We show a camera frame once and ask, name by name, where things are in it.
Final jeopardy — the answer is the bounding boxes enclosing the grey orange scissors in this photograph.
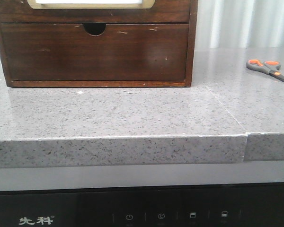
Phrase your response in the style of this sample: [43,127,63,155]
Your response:
[246,59,284,82]

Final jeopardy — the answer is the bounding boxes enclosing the wooden drawer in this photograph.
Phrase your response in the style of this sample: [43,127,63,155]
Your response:
[1,24,188,81]
[0,0,198,23]

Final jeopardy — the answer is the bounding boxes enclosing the dark wooden drawer cabinet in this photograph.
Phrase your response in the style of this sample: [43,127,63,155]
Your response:
[0,0,198,87]

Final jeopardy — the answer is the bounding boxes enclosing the black appliance control panel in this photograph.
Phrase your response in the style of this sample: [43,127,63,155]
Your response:
[0,183,284,227]

